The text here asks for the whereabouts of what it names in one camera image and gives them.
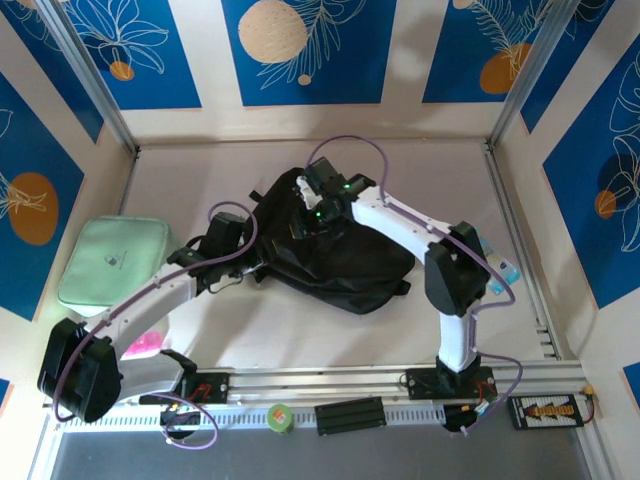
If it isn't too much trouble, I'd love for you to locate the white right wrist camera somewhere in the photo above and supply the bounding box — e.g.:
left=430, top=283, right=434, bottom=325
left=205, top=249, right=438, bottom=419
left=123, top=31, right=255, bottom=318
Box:
left=295, top=174, right=324, bottom=209

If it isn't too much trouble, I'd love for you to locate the blue tissue pack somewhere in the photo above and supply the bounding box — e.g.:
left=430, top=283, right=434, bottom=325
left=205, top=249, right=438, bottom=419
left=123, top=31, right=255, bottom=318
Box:
left=477, top=234, right=521, bottom=296

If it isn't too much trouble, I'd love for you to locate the black power distribution board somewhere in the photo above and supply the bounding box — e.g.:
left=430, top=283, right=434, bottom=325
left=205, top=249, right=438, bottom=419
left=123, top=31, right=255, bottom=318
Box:
left=506, top=393, right=587, bottom=431

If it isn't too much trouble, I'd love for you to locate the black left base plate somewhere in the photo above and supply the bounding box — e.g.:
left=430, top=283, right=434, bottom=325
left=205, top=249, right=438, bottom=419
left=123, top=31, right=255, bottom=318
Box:
left=138, top=370, right=231, bottom=405

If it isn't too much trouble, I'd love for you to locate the green tape roll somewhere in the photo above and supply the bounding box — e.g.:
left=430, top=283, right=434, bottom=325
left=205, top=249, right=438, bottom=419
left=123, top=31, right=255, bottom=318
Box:
left=266, top=402, right=294, bottom=436

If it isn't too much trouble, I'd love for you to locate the black student backpack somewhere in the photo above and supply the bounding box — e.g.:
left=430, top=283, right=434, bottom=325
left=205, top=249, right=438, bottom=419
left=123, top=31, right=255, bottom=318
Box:
left=248, top=168, right=414, bottom=316

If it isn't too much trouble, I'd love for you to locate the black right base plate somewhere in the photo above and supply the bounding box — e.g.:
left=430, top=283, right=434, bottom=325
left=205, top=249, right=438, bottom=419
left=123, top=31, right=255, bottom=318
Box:
left=405, top=367, right=499, bottom=401

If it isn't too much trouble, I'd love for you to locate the pink small item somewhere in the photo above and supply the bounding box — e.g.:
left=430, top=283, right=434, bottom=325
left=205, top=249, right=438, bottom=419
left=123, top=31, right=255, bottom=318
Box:
left=122, top=329, right=164, bottom=358

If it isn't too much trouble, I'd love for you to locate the grey metal sheet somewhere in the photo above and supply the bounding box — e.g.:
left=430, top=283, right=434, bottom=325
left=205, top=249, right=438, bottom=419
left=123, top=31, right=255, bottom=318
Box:
left=47, top=430, right=594, bottom=480

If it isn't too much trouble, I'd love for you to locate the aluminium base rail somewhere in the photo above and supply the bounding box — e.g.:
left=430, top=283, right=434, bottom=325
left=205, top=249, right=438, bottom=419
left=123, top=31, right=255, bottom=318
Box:
left=42, top=363, right=586, bottom=407

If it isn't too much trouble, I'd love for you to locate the black ribbed block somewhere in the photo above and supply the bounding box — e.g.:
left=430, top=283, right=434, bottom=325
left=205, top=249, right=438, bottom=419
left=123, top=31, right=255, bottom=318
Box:
left=313, top=397, right=387, bottom=437

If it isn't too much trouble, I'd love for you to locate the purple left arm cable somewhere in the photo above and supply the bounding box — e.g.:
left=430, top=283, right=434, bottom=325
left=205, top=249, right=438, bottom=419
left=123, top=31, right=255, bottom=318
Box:
left=52, top=199, right=261, bottom=451

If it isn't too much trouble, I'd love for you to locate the aluminium frame post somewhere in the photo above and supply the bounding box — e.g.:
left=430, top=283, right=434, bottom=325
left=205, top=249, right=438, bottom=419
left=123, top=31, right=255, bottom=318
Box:
left=37, top=0, right=140, bottom=154
left=487, top=0, right=576, bottom=146

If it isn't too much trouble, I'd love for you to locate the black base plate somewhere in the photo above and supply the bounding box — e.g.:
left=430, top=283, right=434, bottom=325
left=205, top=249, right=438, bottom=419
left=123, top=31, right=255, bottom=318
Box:
left=138, top=370, right=231, bottom=405
left=405, top=367, right=499, bottom=401

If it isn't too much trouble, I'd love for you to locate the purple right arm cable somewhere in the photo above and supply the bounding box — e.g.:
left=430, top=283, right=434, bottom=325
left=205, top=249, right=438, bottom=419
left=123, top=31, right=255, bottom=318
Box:
left=304, top=134, right=526, bottom=437

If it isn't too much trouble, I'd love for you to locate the slotted grey cable tray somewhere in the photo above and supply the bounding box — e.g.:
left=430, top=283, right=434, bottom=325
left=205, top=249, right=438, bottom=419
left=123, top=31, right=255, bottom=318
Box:
left=59, top=404, right=446, bottom=432

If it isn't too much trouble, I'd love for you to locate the light green zip pouch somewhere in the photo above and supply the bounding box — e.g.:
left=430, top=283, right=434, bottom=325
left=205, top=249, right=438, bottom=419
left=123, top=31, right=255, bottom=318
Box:
left=56, top=215, right=180, bottom=319

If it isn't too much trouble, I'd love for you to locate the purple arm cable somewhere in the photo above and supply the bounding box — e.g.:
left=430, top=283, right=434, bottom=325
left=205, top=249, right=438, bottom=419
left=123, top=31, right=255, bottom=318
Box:
left=52, top=199, right=261, bottom=451
left=304, top=134, right=526, bottom=437

